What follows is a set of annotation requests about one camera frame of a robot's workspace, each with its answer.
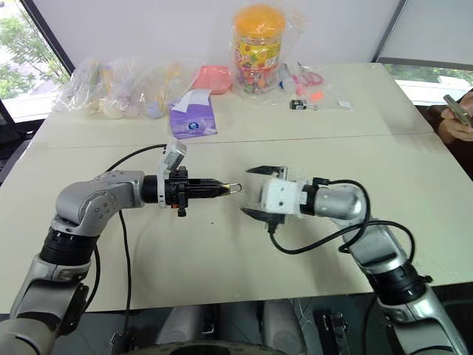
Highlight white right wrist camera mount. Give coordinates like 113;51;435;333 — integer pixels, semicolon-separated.
258;176;308;217

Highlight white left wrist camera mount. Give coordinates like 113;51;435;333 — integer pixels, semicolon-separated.
157;139;188;209

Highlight candy jar with orange lid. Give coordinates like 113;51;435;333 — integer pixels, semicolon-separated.
232;3;287;94

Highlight black clamp bracket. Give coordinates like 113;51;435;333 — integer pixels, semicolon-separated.
313;309;351;355

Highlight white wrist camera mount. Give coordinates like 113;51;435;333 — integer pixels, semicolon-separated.
157;139;188;209
258;176;308;217

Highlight grey rounded robot body shell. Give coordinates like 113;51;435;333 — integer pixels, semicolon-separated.
154;303;208;349
261;300;308;355

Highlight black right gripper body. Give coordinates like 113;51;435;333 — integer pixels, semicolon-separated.
258;166;289;227

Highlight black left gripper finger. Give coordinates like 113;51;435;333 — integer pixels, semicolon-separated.
188;178;228;190
188;188;228;200

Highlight black office chair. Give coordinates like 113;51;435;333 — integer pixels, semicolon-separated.
0;98;35;183

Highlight pink plastic bowl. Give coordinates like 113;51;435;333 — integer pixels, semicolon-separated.
191;64;234;95

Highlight clear bag of yellow toys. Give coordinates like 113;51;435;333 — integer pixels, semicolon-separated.
54;57;116;118

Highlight smartphone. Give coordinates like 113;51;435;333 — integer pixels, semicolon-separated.
443;94;473;129

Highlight red handled scissors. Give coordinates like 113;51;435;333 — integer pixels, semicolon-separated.
295;61;324;88

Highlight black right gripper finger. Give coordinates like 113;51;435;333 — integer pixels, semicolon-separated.
239;207;273;224
245;164;282;178

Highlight clear plastic bag around jar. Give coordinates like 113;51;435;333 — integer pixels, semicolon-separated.
228;1;310;101

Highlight dark window frame post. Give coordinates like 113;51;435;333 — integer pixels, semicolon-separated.
18;0;76;73

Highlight brass padlock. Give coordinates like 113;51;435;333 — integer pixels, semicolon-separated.
220;182;244;196

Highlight purple tissue pack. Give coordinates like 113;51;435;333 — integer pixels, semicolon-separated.
169;88;220;140

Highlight small clear zip bag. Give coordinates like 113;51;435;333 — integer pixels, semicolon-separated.
313;98;356;112

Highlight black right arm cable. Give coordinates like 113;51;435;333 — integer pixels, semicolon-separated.
266;178;416;257

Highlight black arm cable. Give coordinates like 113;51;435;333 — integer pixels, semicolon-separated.
266;178;416;257
90;143;170;347

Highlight clear bag of pastel toys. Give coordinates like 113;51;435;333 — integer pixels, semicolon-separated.
105;58;195;120

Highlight person's hand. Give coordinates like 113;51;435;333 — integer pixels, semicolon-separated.
440;104;473;143

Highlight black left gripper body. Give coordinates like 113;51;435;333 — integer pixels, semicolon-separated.
164;166;192;217

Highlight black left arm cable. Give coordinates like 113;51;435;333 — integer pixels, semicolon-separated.
90;143;170;347

